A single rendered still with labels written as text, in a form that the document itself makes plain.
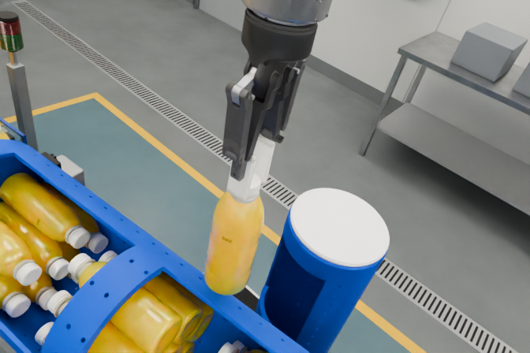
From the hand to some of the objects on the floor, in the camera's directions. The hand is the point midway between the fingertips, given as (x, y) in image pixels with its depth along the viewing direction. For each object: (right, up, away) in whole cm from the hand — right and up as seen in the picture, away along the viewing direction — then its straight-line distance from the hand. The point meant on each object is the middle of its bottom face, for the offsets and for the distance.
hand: (250, 167), depth 53 cm
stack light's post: (-98, -55, +142) cm, 181 cm away
